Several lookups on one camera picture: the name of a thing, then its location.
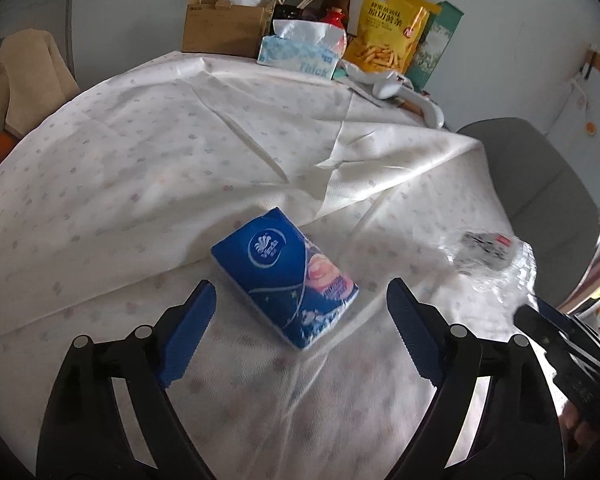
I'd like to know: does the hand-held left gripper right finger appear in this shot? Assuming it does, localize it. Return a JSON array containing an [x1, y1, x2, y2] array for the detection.
[[386, 277, 566, 480]]

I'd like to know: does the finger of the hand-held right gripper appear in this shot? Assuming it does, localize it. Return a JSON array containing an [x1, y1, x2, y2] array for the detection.
[[512, 297, 600, 361]]

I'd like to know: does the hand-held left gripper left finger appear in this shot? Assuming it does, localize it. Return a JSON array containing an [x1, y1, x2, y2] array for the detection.
[[36, 280, 217, 480]]

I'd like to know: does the clear plastic wrapper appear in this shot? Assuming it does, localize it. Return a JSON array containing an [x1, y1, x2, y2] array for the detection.
[[442, 230, 538, 306]]

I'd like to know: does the blue tissue pack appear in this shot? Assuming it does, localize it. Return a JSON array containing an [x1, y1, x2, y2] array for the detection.
[[210, 207, 360, 351]]

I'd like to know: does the person's right hand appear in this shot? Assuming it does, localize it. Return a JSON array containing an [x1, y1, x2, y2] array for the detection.
[[560, 402, 587, 457]]

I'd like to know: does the grey chair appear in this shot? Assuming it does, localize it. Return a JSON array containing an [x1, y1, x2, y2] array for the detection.
[[457, 117, 600, 306]]

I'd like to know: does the white dotted tablecloth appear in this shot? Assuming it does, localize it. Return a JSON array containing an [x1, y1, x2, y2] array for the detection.
[[0, 50, 536, 480]]

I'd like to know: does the white hanging bag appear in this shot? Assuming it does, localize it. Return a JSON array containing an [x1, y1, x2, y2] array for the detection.
[[550, 77, 593, 136]]

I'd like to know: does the white game controller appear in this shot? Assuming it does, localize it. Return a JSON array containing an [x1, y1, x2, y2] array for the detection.
[[340, 60, 447, 128]]

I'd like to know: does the tall green box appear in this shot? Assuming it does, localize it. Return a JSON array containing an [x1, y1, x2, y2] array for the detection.
[[407, 1, 466, 92]]

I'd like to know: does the light blue tissue box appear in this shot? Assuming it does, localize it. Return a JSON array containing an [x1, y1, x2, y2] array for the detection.
[[256, 19, 348, 81]]

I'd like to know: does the yellow snack bag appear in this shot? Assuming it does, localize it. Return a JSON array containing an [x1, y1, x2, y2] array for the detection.
[[342, 0, 442, 76]]

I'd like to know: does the beige coat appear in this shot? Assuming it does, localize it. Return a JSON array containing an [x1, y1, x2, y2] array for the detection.
[[0, 29, 81, 136]]

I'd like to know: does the open brown cardboard box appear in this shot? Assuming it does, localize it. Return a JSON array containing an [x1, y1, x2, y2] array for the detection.
[[181, 0, 276, 56]]

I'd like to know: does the red white bottle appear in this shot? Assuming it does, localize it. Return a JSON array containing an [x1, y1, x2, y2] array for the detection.
[[321, 6, 348, 36]]

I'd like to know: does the dark cup with sticks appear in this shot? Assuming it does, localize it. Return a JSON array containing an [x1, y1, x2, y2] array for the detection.
[[272, 0, 326, 23]]

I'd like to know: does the grey door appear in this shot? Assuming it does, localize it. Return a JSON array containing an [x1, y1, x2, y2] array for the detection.
[[0, 0, 81, 86]]

